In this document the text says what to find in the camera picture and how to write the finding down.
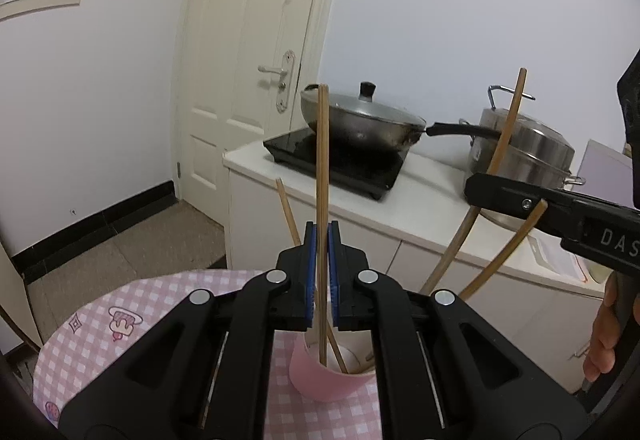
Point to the stainless steel steamer pot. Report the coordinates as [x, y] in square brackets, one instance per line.
[537, 155]

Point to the steel wok with lid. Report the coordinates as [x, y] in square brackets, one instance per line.
[359, 120]

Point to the pink paper cup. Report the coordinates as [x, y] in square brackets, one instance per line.
[318, 382]

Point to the person's right hand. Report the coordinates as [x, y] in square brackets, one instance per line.
[605, 334]

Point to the black induction cooktop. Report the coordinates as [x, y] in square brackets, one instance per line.
[365, 170]

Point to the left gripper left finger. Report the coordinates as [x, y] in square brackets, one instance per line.
[202, 372]

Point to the cream panel door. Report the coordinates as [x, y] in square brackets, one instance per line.
[223, 101]

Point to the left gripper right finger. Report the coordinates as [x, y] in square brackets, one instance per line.
[443, 372]

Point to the silver door handle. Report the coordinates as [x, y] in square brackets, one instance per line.
[284, 74]

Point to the white kitchen counter cabinet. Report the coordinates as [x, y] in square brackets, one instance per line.
[547, 316]

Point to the white paper booklet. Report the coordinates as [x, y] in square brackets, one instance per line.
[548, 253]

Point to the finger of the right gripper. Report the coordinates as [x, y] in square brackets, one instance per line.
[512, 201]

